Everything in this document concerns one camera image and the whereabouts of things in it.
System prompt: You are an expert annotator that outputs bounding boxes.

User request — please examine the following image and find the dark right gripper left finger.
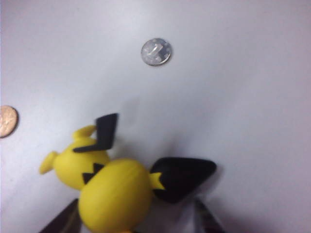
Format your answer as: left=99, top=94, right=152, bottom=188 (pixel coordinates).
left=38, top=198, right=82, bottom=233

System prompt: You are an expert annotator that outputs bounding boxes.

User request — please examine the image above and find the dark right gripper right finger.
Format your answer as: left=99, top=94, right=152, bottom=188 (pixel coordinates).
left=194, top=198, right=226, bottom=233

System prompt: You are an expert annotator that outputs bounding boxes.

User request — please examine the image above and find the copper coin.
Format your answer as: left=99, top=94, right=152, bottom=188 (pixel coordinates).
left=0, top=105, right=19, bottom=139

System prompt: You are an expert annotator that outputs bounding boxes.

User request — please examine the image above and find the yellow black pichu doll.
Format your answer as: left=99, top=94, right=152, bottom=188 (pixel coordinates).
left=39, top=113, right=217, bottom=231

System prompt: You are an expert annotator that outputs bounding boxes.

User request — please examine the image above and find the silver coin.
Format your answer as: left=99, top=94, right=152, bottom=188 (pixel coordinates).
left=140, top=37, right=174, bottom=67

